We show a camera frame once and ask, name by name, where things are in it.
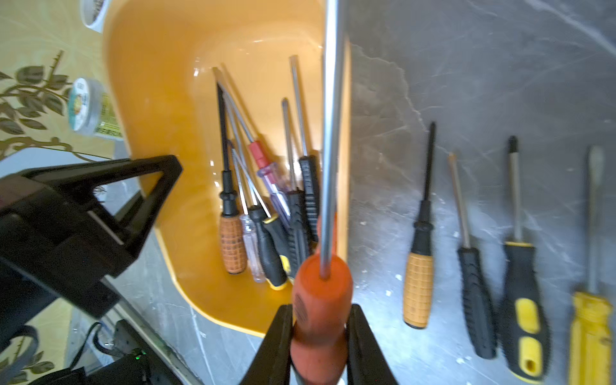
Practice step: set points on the black handled screwdriver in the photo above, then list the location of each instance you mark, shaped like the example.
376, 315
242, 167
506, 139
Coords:
476, 300

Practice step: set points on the round tape tin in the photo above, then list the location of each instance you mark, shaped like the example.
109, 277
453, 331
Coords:
90, 111

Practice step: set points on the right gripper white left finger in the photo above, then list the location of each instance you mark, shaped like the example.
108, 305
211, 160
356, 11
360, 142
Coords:
272, 363

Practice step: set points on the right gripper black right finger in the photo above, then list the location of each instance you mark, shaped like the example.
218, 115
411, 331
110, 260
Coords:
366, 363

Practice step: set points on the orange handled screwdriver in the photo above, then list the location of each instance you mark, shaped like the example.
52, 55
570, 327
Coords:
323, 287

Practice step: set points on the yellow storage box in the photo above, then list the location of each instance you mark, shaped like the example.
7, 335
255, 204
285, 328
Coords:
161, 57

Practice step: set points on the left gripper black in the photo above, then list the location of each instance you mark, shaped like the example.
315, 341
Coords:
58, 241

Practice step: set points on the purple red screwdriver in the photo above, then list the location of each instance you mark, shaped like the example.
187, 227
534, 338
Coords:
267, 169

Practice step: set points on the small clear handle screwdriver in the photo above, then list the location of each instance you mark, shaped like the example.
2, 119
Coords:
248, 230

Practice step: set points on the black yellow cap screwdriver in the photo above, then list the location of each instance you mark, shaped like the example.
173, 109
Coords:
279, 235

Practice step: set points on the yellow handled screwdriver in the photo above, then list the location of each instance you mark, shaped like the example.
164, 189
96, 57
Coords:
590, 339

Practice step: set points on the black ribbed handle screwdriver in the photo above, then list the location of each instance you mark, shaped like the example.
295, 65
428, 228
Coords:
307, 162

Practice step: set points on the tan grip black screwdriver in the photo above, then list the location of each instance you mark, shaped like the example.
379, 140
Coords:
418, 282

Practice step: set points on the black round handle screwdriver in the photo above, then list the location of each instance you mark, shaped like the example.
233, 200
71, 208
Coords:
268, 255

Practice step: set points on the white potted plant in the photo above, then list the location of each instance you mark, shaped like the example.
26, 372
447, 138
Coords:
93, 13

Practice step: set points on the orange grip black shaft screwdriver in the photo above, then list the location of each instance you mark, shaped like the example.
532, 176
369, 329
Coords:
232, 245

